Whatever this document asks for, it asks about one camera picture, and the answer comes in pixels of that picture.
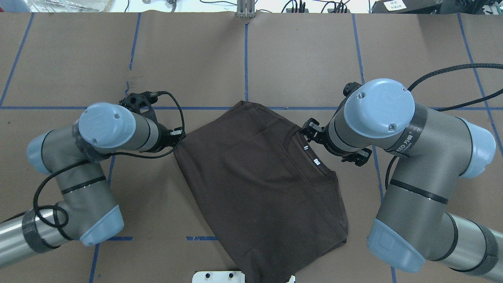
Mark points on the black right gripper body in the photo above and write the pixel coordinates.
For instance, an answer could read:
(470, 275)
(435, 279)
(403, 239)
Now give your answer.
(323, 136)

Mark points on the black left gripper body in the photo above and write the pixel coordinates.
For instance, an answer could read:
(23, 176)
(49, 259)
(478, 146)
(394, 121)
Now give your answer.
(165, 138)

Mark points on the dark brown t-shirt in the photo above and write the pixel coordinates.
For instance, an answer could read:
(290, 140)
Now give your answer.
(269, 200)

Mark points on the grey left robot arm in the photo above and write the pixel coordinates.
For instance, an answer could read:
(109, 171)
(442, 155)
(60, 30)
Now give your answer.
(75, 202)

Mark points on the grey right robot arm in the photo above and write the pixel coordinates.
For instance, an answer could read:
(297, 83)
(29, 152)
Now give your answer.
(434, 151)

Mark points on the dark box with label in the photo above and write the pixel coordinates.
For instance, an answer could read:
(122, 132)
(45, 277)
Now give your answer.
(406, 6)

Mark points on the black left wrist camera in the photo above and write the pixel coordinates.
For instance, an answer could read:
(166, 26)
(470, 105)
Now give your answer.
(141, 103)

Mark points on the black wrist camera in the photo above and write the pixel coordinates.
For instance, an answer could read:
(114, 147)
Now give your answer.
(350, 88)
(141, 103)

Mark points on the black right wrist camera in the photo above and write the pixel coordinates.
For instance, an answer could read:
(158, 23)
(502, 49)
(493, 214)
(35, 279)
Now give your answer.
(350, 88)

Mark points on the aluminium camera post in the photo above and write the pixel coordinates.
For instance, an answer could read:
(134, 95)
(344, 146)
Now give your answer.
(246, 9)

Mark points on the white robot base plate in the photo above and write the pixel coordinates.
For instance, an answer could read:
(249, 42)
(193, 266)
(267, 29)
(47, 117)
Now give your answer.
(219, 277)

